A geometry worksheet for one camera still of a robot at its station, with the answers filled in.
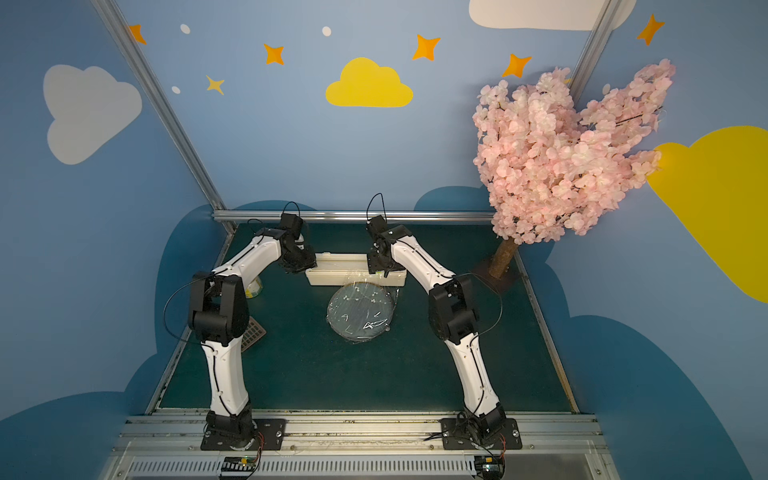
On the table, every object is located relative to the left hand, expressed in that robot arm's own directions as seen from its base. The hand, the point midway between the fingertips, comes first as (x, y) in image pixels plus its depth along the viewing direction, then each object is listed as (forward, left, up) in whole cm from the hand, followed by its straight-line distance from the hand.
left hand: (312, 261), depth 100 cm
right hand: (0, -26, +1) cm, 26 cm away
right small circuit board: (-55, -53, -10) cm, 77 cm away
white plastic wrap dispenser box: (-3, -9, 0) cm, 9 cm away
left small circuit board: (-57, +10, -11) cm, 59 cm away
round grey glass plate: (-17, -17, -4) cm, 24 cm away
